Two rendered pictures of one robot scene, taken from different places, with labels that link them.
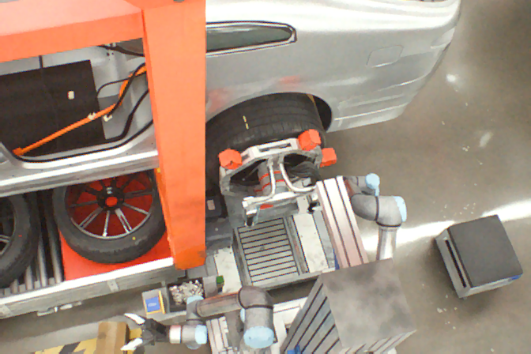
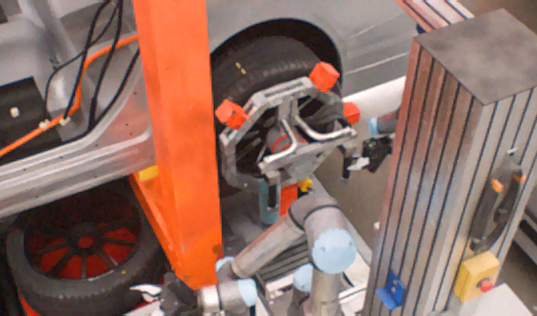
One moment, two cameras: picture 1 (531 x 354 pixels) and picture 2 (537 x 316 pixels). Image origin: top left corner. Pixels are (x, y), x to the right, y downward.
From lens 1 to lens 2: 1.33 m
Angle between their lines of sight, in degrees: 17
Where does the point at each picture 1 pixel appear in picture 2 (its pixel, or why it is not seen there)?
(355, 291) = (470, 45)
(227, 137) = (221, 91)
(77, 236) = (46, 285)
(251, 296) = (309, 200)
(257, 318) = (327, 221)
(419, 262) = not seen: hidden behind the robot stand
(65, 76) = (5, 97)
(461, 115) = not seen: hidden behind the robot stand
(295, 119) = (301, 57)
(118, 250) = (104, 290)
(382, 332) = (533, 79)
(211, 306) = (252, 251)
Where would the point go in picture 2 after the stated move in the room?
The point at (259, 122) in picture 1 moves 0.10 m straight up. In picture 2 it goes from (257, 63) to (257, 42)
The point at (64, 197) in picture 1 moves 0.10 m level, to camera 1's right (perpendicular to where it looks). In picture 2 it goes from (22, 244) to (46, 243)
